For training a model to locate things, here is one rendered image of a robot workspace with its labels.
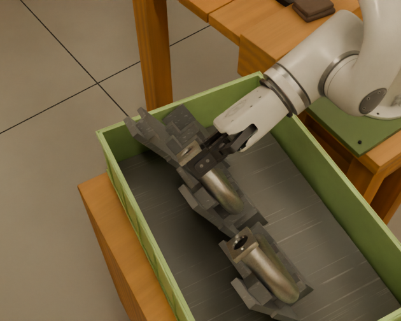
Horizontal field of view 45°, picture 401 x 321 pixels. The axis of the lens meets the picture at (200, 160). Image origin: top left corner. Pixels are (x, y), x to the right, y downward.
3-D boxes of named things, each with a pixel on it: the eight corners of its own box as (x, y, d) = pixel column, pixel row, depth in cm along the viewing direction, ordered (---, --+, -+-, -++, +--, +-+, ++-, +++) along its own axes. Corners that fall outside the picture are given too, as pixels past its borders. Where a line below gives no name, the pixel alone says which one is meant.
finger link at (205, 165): (218, 135, 74) (184, 163, 75) (221, 139, 71) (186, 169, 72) (231, 151, 75) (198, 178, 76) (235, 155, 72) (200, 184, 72)
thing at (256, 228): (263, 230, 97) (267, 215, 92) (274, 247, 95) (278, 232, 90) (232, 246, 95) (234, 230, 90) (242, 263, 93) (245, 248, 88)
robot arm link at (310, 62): (319, 117, 76) (284, 84, 81) (386, 62, 75) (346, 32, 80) (305, 87, 69) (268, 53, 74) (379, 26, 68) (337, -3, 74)
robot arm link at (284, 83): (268, 62, 79) (254, 74, 79) (284, 64, 70) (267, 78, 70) (298, 101, 81) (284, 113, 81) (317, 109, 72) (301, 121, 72)
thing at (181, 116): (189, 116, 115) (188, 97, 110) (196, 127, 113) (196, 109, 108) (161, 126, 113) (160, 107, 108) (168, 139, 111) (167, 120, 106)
